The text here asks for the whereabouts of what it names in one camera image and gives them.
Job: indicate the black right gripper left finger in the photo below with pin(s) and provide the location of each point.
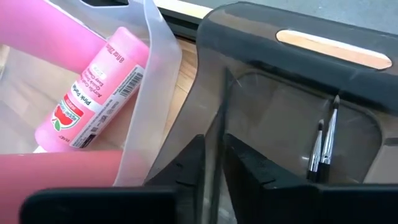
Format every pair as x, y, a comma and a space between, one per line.
93, 205

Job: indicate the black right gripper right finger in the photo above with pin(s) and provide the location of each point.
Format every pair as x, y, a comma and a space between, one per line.
280, 205

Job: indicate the red paint bottle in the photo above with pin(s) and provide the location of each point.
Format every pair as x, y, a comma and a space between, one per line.
56, 177

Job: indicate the pink paint bottle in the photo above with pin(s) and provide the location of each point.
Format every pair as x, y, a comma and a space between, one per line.
102, 87
46, 34

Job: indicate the grey translucent plastic bin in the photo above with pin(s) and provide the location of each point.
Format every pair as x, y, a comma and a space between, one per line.
264, 46

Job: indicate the clear plastic bin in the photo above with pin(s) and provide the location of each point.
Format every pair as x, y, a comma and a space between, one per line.
161, 77

